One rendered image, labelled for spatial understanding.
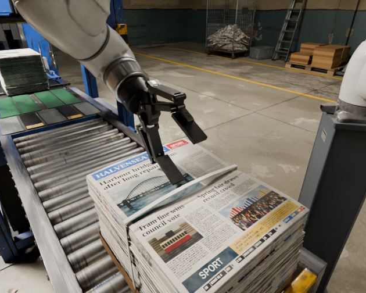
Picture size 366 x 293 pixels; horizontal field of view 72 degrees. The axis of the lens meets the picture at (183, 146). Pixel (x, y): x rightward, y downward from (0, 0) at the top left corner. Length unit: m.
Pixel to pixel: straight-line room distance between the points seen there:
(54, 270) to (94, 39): 0.54
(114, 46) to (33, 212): 0.58
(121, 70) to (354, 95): 0.80
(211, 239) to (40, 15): 0.45
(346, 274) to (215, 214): 1.49
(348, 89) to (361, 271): 1.20
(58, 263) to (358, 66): 1.07
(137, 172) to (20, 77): 1.76
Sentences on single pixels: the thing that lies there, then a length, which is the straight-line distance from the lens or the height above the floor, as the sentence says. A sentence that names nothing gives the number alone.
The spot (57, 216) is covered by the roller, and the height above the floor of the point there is 0.79.
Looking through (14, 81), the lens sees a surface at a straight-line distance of 2.23.
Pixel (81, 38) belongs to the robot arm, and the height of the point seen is 1.30.
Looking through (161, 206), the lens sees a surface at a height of 1.03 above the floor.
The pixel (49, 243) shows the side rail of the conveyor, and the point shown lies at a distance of 0.81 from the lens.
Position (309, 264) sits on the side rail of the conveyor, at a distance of 0.76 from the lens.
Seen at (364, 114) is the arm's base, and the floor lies 1.03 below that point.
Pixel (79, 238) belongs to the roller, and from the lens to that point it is 0.80.
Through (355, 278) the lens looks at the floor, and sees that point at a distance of 1.91.
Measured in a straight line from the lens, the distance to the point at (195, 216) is 0.47.
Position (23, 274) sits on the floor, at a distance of 1.89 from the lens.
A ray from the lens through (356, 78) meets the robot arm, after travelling 1.06.
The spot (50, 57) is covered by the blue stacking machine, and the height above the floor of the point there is 0.79.
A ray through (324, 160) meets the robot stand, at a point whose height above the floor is 0.84.
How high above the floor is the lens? 1.35
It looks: 29 degrees down
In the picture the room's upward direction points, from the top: straight up
